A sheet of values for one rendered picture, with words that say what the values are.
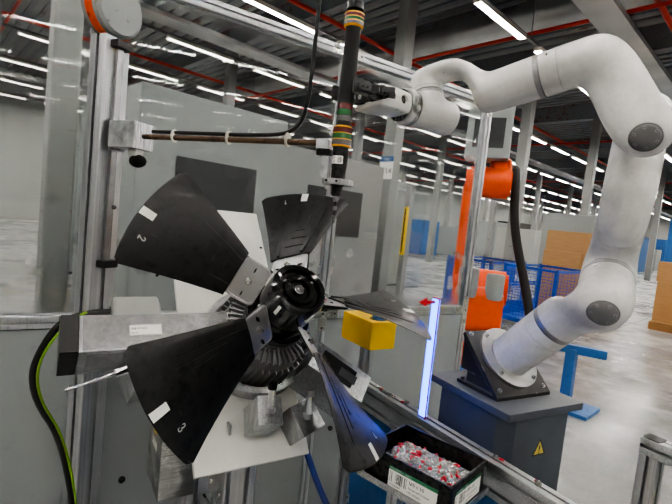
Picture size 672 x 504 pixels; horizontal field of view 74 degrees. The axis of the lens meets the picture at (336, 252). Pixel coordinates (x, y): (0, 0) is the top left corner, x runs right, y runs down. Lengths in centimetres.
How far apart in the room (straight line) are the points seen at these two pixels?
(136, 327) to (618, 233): 102
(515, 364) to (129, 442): 126
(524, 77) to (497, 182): 389
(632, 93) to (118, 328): 106
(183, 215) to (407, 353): 149
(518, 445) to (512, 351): 24
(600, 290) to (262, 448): 82
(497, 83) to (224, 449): 97
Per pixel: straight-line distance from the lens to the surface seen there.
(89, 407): 154
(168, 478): 134
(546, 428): 143
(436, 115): 115
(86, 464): 161
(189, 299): 116
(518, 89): 108
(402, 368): 222
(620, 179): 112
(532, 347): 133
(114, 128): 137
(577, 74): 106
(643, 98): 102
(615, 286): 116
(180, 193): 98
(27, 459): 175
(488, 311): 480
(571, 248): 892
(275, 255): 106
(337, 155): 99
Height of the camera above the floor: 137
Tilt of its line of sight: 4 degrees down
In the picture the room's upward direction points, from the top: 6 degrees clockwise
